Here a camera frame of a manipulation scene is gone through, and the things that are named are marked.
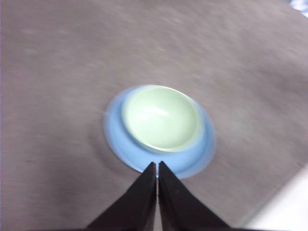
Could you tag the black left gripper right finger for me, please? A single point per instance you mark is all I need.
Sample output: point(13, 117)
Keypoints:
point(180, 211)

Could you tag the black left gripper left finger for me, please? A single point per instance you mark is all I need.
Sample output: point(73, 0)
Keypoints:
point(134, 209)

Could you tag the blue round plate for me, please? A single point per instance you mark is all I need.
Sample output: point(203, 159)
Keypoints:
point(125, 149)

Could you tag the green ribbed bowl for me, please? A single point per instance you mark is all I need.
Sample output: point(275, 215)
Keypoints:
point(161, 120)

